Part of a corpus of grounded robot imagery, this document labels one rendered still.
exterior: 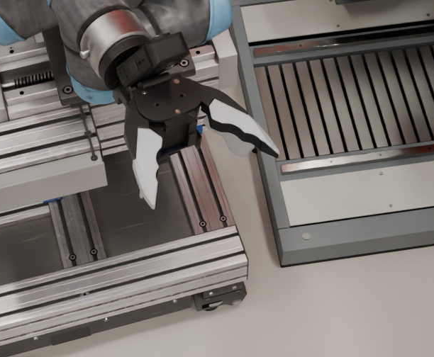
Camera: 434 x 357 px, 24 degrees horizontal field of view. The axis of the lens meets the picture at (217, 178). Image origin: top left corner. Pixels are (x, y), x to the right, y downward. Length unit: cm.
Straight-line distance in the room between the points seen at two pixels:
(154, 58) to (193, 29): 27
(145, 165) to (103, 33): 18
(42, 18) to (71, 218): 77
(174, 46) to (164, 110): 8
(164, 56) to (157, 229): 119
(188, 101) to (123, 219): 114
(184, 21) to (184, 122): 23
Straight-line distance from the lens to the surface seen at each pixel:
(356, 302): 238
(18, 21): 152
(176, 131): 112
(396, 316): 238
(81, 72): 128
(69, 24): 120
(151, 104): 109
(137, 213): 223
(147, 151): 106
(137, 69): 108
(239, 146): 113
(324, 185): 243
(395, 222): 240
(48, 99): 173
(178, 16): 130
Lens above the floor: 213
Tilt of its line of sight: 58 degrees down
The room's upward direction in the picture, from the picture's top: straight up
